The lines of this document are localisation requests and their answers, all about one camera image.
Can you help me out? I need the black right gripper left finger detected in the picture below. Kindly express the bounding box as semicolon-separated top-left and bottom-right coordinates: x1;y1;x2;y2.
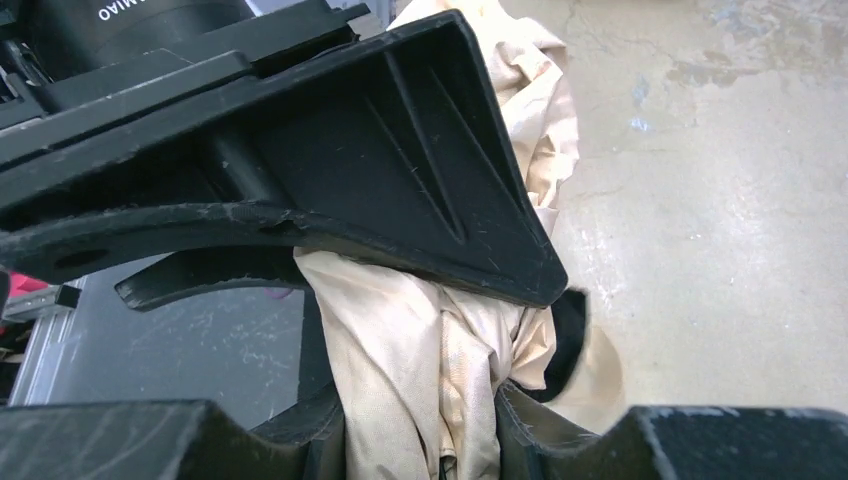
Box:
0;284;349;480

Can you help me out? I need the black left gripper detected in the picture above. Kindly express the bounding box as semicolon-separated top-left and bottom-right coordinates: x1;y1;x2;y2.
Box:
0;0;372;167

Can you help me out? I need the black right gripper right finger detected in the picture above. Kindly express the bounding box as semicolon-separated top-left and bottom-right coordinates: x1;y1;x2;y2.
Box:
493;287;848;480

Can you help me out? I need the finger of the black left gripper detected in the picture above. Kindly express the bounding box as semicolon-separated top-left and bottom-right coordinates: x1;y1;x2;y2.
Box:
1;9;568;307
115;246;309;312

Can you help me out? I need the beige folding umbrella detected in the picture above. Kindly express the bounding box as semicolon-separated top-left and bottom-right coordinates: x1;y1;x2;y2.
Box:
295;1;625;479

